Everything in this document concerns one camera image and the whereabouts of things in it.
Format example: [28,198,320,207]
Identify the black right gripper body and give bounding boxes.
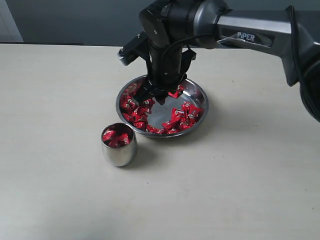
[143,46,197,98]

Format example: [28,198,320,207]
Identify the red candy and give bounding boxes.
[168,85,184,99]
[117,133,131,148]
[101,129,117,145]
[120,97,138,112]
[162,120,179,134]
[170,108,186,122]
[181,101,203,121]

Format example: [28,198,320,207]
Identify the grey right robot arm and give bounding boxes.
[135,0,320,120]

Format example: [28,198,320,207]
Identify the steel cup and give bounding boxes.
[101,122,138,167]

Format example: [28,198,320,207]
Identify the red wrapped candy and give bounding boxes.
[181,101,203,121]
[162,120,179,134]
[168,85,184,99]
[170,108,186,122]
[120,97,138,112]

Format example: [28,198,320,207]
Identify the black cable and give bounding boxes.
[159,34,213,76]

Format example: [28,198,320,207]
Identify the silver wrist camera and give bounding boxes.
[117,31,150,66]

